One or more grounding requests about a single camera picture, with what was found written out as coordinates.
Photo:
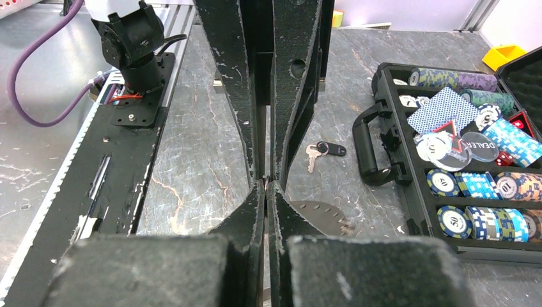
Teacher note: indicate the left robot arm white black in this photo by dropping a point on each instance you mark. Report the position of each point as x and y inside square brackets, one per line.
[271, 57]

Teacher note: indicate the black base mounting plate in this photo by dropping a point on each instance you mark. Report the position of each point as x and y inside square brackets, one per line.
[100, 188]

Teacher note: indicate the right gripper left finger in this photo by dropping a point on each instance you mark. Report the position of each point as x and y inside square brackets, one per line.
[223, 267]

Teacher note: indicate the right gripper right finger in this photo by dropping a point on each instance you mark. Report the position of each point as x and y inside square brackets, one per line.
[308, 268]

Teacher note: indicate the yellow box at back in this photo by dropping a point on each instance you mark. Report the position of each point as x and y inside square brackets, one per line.
[500, 55]

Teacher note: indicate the clear dealer button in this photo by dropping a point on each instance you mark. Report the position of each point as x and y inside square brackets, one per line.
[481, 147]

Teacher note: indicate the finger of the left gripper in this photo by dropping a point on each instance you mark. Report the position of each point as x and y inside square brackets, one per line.
[223, 25]
[301, 43]

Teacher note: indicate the black poker chip case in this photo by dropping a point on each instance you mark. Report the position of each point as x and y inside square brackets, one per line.
[486, 211]

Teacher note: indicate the silver key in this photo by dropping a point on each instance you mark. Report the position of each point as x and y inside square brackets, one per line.
[313, 152]

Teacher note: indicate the black key tag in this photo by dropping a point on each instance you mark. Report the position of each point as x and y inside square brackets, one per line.
[332, 148]

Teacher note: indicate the blue playing card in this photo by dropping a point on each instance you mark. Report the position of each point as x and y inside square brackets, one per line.
[445, 106]

